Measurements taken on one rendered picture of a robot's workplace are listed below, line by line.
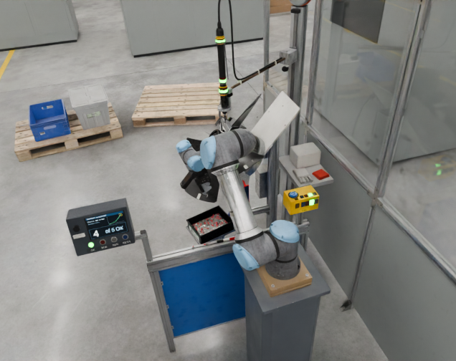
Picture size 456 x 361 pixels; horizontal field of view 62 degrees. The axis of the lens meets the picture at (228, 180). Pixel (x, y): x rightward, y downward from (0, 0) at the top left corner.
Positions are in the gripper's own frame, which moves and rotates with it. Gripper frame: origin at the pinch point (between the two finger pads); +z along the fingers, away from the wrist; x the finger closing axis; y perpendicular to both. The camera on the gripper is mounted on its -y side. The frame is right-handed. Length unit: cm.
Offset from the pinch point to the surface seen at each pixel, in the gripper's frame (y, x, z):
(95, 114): -91, 276, 48
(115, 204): -35, -23, -35
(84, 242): -55, -30, -30
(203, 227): -8.5, -8.6, 15.2
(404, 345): 63, -80, 93
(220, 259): -7.5, -24.7, 27.2
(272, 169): 44, 21, 24
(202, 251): -13.4, -25.3, 14.5
